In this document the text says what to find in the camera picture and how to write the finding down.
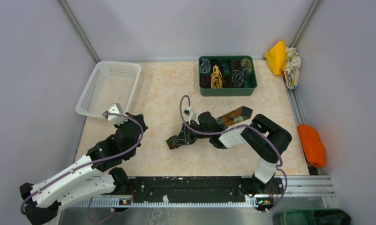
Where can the aluminium frame rail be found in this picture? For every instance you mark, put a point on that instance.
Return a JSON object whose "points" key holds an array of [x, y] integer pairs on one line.
{"points": [[295, 186]]}

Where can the cream patterned cloth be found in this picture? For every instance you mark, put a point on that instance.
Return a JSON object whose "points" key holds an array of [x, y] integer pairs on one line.
{"points": [[292, 68]]}

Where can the green bin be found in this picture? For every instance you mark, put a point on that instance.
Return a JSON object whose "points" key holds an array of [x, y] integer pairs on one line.
{"points": [[315, 217]]}

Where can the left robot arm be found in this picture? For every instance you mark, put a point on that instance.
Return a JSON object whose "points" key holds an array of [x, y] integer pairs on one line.
{"points": [[95, 173]]}

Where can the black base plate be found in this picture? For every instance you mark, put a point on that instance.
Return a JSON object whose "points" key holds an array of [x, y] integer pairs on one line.
{"points": [[195, 190]]}

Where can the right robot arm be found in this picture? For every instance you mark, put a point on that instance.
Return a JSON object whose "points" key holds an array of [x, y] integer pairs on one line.
{"points": [[268, 139]]}

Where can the white plastic basket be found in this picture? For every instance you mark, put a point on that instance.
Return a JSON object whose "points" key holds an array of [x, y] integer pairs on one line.
{"points": [[110, 82]]}

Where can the blue patterned rolled tie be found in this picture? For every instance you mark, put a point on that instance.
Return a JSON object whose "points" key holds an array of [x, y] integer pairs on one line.
{"points": [[237, 78]]}

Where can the orange cloth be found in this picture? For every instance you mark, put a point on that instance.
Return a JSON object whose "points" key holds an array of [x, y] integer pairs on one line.
{"points": [[312, 146]]}

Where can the red dark rolled tie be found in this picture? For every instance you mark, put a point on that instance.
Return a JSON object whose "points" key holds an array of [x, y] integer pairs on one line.
{"points": [[205, 81]]}

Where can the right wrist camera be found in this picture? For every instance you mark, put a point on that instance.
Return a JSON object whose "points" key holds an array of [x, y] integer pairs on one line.
{"points": [[190, 113]]}

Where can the olive rolled tie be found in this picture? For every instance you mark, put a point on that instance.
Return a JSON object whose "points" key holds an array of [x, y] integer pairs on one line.
{"points": [[246, 65]]}

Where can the yellow rolled tie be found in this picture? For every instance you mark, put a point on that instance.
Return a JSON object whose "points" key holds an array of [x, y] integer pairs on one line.
{"points": [[216, 78]]}

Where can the green compartment tray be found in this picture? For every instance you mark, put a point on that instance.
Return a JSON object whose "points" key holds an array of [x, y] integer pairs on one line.
{"points": [[227, 64]]}

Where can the brown green patterned tie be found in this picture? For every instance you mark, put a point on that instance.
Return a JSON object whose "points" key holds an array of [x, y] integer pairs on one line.
{"points": [[229, 119]]}

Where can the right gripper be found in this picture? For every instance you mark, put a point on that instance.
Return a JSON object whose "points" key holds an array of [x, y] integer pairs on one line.
{"points": [[184, 138]]}

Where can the grey rolled tie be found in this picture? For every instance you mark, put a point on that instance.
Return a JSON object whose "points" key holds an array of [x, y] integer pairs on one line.
{"points": [[204, 66]]}

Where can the yellow cloth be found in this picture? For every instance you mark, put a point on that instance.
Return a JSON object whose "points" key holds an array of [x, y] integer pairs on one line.
{"points": [[276, 58]]}

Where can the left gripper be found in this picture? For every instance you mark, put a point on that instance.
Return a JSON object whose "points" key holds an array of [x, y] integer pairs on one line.
{"points": [[140, 117]]}

